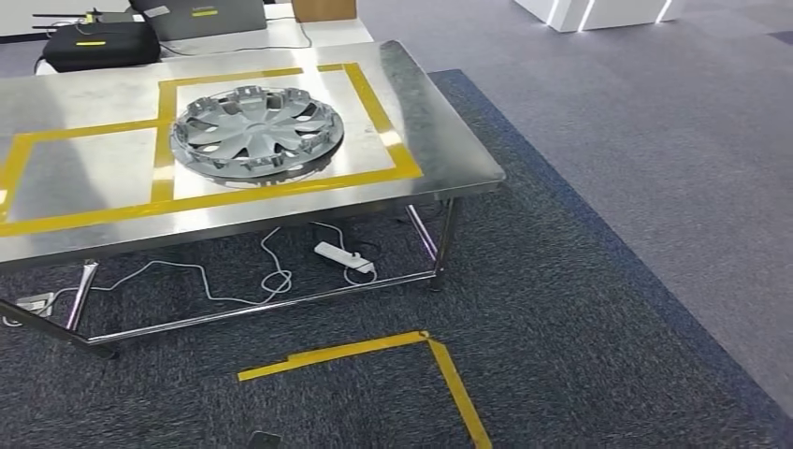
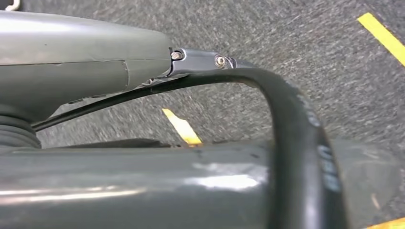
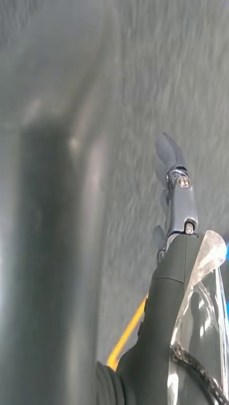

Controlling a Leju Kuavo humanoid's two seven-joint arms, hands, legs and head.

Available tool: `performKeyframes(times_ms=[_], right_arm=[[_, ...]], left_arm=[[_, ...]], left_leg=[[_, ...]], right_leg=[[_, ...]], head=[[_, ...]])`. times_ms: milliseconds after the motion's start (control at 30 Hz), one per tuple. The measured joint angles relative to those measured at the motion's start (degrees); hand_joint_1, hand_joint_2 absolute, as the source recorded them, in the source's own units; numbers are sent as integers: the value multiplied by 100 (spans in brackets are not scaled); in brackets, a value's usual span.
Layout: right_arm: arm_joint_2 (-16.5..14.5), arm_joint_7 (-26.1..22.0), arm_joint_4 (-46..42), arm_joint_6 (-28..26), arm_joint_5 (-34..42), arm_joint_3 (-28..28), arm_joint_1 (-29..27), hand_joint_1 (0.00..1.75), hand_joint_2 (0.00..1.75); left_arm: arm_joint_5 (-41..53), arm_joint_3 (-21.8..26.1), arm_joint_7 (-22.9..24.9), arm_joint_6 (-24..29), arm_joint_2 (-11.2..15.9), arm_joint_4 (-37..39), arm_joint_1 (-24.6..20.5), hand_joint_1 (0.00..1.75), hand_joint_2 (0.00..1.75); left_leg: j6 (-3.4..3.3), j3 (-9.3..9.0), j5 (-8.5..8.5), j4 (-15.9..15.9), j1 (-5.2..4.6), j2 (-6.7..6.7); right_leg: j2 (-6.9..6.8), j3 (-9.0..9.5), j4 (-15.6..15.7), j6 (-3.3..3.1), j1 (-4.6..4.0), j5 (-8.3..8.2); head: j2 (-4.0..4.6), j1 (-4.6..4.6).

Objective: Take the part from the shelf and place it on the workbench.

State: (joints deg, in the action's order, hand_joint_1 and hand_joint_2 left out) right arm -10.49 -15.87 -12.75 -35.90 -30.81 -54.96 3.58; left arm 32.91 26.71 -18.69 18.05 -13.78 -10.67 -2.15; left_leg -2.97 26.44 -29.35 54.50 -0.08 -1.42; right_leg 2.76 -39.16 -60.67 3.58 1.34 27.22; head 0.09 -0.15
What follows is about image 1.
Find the grey plastic wheel hubcap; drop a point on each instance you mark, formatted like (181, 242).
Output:
(254, 133)

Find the stainless steel workbench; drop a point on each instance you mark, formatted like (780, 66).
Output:
(446, 142)

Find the white power strip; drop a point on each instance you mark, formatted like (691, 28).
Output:
(341, 255)

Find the white table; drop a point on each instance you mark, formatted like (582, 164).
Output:
(334, 34)

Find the brown cardboard box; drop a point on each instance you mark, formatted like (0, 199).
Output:
(322, 9)

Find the grey laptop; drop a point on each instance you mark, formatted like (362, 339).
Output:
(204, 18)

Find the black carry bag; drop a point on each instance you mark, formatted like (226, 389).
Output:
(99, 46)

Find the metal floor socket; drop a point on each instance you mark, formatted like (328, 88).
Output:
(34, 304)

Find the black antenna device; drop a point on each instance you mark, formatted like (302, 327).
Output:
(80, 15)

